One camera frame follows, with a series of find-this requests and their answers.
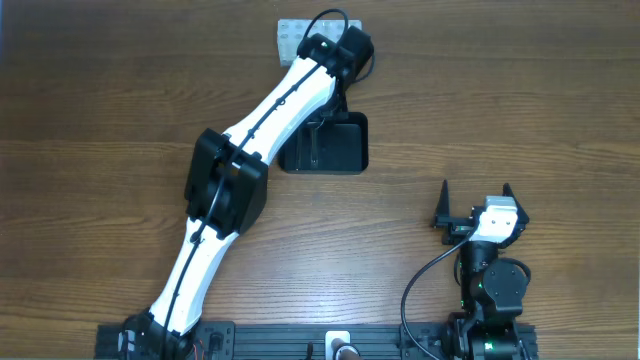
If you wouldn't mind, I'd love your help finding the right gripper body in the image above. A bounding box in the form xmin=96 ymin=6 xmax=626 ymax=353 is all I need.
xmin=433 ymin=216 xmax=476 ymax=247

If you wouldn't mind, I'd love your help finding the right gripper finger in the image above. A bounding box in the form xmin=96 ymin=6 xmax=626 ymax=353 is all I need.
xmin=502 ymin=183 xmax=531 ymax=230
xmin=432 ymin=179 xmax=454 ymax=229

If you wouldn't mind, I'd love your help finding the black tray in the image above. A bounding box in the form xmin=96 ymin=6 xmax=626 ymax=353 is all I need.
xmin=278 ymin=108 xmax=370 ymax=175

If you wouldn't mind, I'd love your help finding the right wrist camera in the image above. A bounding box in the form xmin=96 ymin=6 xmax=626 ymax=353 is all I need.
xmin=469 ymin=195 xmax=520 ymax=245

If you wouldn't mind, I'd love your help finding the black cable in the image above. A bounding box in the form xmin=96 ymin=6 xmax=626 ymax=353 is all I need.
xmin=298 ymin=7 xmax=376 ymax=85
xmin=400 ymin=224 xmax=481 ymax=360

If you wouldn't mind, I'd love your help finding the mounting rail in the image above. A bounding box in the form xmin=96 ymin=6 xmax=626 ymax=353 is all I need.
xmin=94 ymin=321 xmax=540 ymax=360

